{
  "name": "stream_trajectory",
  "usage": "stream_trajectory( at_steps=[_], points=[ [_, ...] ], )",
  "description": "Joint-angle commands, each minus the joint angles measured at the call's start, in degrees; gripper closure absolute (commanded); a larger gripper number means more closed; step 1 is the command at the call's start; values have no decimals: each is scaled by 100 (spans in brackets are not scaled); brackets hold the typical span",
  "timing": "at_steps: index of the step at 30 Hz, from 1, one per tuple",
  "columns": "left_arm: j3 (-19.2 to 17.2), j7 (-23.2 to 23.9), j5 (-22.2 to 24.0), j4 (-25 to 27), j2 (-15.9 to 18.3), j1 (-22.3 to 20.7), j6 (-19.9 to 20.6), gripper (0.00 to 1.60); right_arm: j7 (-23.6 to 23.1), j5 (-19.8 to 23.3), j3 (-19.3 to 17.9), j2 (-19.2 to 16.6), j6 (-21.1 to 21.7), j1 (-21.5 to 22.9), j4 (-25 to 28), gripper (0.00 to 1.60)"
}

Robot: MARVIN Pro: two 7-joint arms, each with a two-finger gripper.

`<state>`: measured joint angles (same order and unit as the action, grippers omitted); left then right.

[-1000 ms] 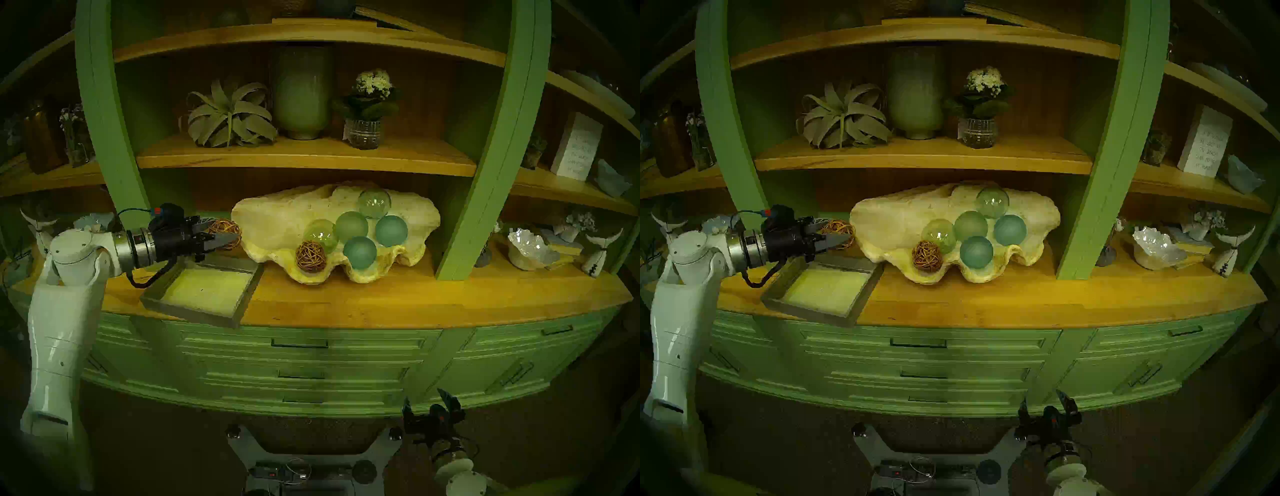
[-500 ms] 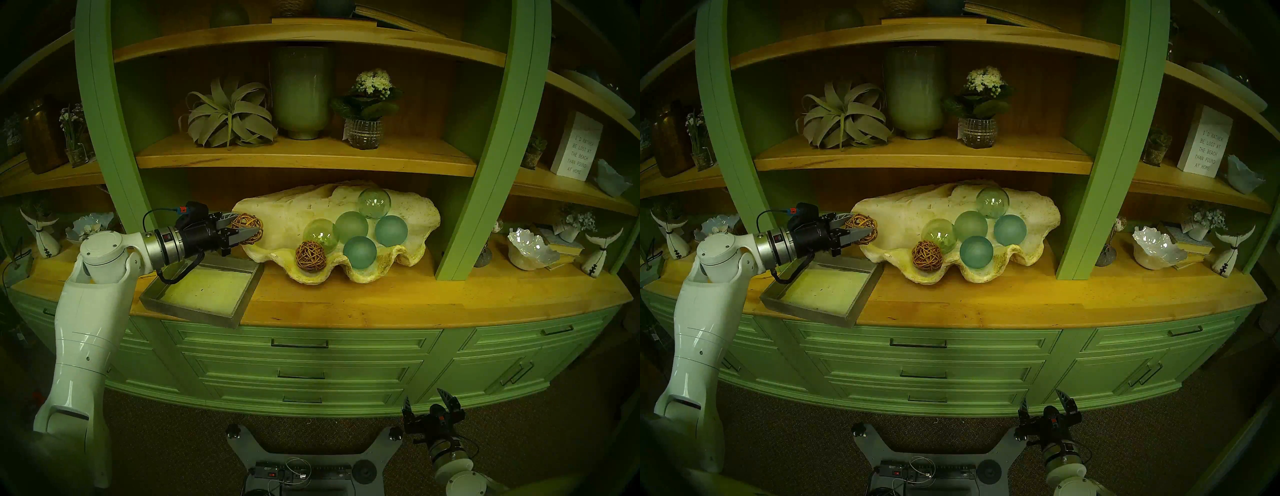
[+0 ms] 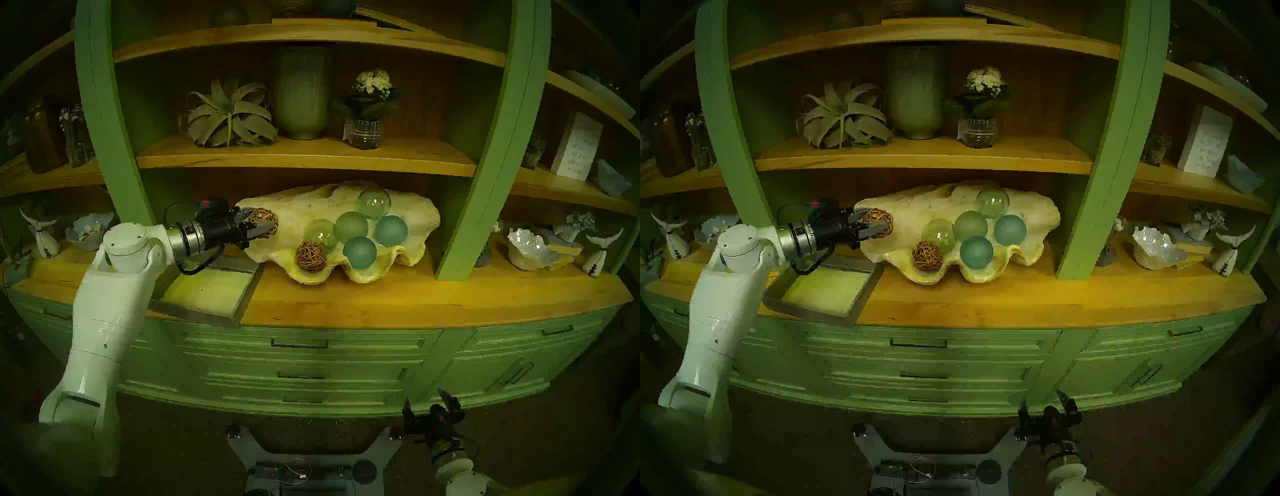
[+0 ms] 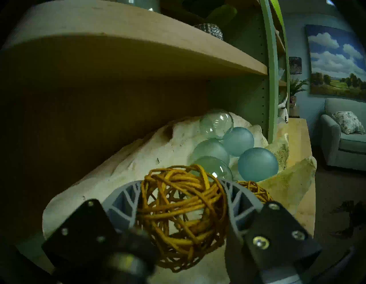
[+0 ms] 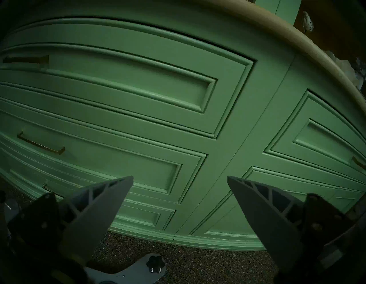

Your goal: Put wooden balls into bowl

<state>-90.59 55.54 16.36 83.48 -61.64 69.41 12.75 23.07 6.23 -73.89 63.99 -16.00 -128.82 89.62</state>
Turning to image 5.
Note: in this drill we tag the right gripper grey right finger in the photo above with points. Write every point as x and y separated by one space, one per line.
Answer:
266 217

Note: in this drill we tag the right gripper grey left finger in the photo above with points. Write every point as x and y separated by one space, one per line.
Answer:
91 217

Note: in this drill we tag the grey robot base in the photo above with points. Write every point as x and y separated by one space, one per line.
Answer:
128 273

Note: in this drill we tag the white scalloped shell bowl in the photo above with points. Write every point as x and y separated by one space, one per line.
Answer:
343 67

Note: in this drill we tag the black base knob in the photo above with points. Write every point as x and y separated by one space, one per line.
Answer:
156 263

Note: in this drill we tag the green wooden shelf cabinet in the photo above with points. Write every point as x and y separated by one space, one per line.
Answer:
171 114

